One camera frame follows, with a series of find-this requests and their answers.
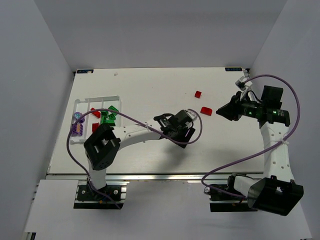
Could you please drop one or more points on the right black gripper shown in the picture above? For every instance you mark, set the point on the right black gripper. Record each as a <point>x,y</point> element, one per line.
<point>238,106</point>

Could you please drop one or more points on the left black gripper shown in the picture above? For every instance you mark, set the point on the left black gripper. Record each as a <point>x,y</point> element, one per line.
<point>184,133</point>

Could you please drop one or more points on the red curved lego brick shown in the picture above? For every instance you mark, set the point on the red curved lego brick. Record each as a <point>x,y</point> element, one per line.
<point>206,111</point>

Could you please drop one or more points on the small red lego brick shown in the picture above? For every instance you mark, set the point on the small red lego brick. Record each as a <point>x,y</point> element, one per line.
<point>197,94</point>

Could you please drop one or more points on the purple oval flower lego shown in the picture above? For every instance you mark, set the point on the purple oval flower lego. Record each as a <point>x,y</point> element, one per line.
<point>77,115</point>

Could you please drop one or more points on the purple lego plate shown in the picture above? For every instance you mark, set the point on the purple lego plate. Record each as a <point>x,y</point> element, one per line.
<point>77,129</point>

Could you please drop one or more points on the small green lego brick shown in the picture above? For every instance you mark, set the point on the small green lego brick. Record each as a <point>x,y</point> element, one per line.
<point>104,114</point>

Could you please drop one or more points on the purple red flower lego figure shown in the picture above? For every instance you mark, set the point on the purple red flower lego figure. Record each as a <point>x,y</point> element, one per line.
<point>95,127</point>

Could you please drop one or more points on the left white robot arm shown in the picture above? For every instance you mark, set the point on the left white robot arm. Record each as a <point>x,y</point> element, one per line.
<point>103,145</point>

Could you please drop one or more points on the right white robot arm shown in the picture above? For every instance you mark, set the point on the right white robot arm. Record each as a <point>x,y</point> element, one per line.
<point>277,192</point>

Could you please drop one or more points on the right blue table sticker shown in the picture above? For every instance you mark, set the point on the right blue table sticker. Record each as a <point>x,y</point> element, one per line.
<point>233,69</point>

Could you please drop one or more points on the blue table sticker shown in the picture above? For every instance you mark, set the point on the blue table sticker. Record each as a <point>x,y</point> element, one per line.
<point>84,71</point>
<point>233,69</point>

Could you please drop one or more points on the green square lego brick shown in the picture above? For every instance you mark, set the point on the green square lego brick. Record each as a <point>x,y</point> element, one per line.
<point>110,122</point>

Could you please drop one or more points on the white divided sorting tray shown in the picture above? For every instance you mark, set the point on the white divided sorting tray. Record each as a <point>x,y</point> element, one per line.
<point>84,107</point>

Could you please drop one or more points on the left blue table sticker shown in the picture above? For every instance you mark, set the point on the left blue table sticker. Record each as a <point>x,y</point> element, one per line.
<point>84,71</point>

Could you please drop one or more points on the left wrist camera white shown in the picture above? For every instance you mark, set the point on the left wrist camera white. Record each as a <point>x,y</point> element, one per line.
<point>192,115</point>

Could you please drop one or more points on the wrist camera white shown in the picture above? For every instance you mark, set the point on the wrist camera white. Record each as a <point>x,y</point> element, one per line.
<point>192,115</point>
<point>242,83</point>

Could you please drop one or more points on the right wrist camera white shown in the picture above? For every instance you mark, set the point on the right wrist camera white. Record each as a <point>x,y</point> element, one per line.
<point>242,83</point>

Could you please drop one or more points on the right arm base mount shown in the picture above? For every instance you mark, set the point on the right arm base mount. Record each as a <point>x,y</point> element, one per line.
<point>221,202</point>

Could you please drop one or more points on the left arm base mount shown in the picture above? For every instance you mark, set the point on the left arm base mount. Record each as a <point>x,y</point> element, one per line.
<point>110,197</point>

